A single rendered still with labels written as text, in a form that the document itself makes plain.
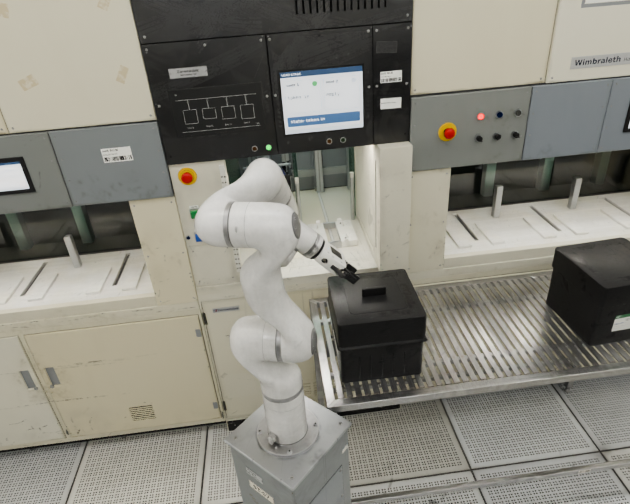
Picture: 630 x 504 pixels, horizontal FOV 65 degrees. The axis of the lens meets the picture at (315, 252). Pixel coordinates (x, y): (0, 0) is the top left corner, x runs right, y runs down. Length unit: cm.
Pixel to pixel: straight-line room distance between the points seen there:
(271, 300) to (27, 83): 113
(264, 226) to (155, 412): 170
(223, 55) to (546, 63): 112
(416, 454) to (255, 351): 136
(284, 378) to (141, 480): 135
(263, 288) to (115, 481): 169
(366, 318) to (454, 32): 100
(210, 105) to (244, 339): 84
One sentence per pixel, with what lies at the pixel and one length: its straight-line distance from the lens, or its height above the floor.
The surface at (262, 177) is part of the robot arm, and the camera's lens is 112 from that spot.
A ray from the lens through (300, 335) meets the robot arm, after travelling 126.
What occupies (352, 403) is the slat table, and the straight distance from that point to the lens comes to 166.
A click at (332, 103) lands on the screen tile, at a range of 179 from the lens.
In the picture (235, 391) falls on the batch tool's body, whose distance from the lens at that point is 245.
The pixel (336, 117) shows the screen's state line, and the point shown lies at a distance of 180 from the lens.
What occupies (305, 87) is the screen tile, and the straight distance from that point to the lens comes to 177.
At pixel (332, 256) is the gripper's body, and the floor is 120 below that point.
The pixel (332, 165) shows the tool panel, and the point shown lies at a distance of 282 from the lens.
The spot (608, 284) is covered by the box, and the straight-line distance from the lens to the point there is 189.
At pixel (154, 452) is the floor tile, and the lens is 268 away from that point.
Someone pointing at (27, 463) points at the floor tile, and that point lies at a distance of 293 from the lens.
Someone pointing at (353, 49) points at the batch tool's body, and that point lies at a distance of 177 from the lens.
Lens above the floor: 198
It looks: 30 degrees down
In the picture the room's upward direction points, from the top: 4 degrees counter-clockwise
